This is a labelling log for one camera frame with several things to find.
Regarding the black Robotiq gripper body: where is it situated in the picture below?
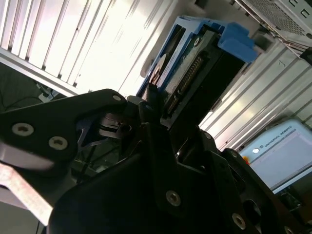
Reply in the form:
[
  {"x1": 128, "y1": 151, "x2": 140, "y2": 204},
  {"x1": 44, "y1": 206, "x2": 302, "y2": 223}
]
[{"x1": 46, "y1": 150, "x2": 229, "y2": 234}]

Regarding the hard disk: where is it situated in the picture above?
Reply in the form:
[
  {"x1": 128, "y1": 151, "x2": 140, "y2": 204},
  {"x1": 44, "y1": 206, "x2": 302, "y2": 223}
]
[{"x1": 136, "y1": 16, "x2": 259, "y2": 130}]

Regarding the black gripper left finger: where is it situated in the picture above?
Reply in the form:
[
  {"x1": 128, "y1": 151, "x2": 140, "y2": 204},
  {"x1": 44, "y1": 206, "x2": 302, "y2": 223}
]
[{"x1": 0, "y1": 82, "x2": 194, "y2": 218}]

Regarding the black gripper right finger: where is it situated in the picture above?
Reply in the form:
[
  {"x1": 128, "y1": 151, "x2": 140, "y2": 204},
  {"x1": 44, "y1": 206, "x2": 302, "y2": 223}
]
[{"x1": 176, "y1": 128, "x2": 312, "y2": 234}]

